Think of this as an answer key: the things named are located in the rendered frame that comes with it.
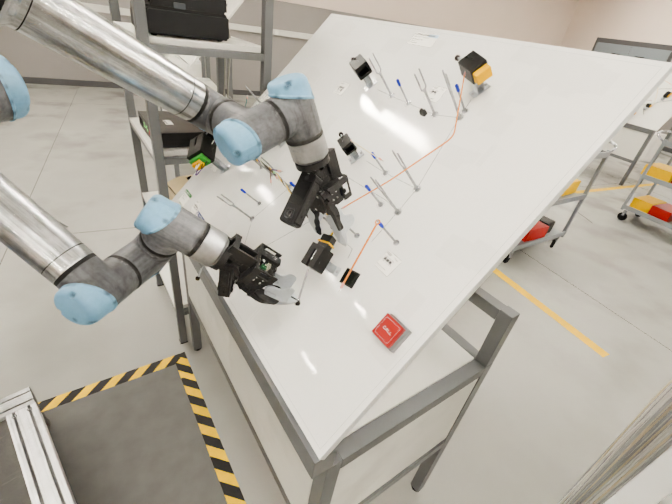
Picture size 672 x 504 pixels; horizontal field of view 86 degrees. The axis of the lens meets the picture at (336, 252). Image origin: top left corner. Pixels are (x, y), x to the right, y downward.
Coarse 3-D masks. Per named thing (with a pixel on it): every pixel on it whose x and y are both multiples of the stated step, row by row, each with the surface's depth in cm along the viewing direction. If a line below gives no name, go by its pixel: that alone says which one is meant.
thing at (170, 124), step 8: (144, 112) 163; (160, 112) 166; (168, 112) 168; (144, 120) 154; (160, 120) 156; (168, 120) 157; (176, 120) 159; (184, 120) 161; (144, 128) 159; (168, 128) 148; (176, 128) 150; (184, 128) 151; (192, 128) 153; (168, 136) 144; (176, 136) 145; (184, 136) 147; (192, 136) 149; (168, 144) 145; (176, 144) 147; (184, 144) 149
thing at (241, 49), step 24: (264, 0) 134; (120, 24) 144; (144, 24) 117; (264, 24) 137; (168, 48) 124; (192, 48) 128; (216, 48) 135; (240, 48) 140; (264, 48) 142; (216, 72) 189; (264, 72) 146; (144, 144) 156; (144, 168) 191; (144, 192) 197; (168, 192) 150; (168, 264) 214; (168, 288) 197
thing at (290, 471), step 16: (240, 352) 115; (240, 368) 119; (240, 384) 124; (256, 384) 107; (240, 400) 129; (256, 400) 111; (256, 416) 115; (272, 416) 101; (256, 432) 120; (272, 432) 104; (272, 448) 108; (288, 448) 95; (272, 464) 112; (288, 464) 98; (288, 480) 101; (304, 480) 90; (288, 496) 105; (304, 496) 92
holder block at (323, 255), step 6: (312, 246) 83; (318, 246) 82; (306, 252) 83; (312, 252) 82; (318, 252) 81; (324, 252) 81; (330, 252) 83; (306, 258) 82; (312, 258) 81; (318, 258) 81; (324, 258) 82; (330, 258) 83; (306, 264) 82; (312, 264) 81; (318, 264) 81; (324, 264) 83; (318, 270) 82
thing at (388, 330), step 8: (384, 320) 72; (392, 320) 71; (376, 328) 72; (384, 328) 71; (392, 328) 70; (400, 328) 70; (376, 336) 72; (384, 336) 70; (392, 336) 70; (384, 344) 70; (392, 344) 70
